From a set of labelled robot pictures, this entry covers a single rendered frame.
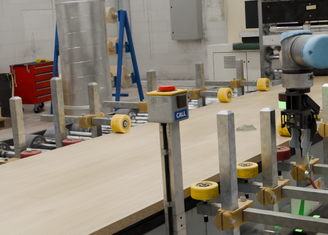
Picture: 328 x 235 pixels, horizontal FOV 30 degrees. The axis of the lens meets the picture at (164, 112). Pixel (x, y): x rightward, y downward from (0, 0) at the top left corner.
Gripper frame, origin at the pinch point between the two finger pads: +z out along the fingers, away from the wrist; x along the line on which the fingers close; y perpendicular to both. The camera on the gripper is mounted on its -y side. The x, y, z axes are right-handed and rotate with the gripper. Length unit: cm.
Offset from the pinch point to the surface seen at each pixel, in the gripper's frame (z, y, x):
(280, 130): 3, -44, -28
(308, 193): 11.4, 4.1, 3.0
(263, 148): -2.3, 8.3, -8.9
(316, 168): 10.4, -20.9, -4.2
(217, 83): 0, -171, -131
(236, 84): 0, -168, -115
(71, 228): 6, 71, -29
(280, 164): 10.2, -20.7, -17.4
